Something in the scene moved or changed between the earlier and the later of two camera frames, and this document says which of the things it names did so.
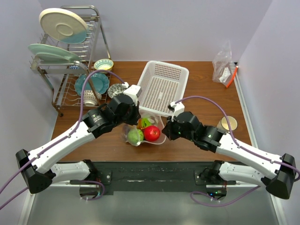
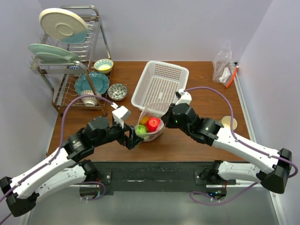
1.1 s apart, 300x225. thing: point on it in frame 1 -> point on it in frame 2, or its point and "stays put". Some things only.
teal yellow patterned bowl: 103,64 stays put
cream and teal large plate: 63,26 stays put
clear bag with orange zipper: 224,69 stays put
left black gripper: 134,121 -> 131,141
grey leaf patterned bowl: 115,89 stays put
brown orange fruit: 139,124 -> 144,120
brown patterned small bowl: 89,98 stays put
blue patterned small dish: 74,67 stays put
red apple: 152,133 -> 152,124
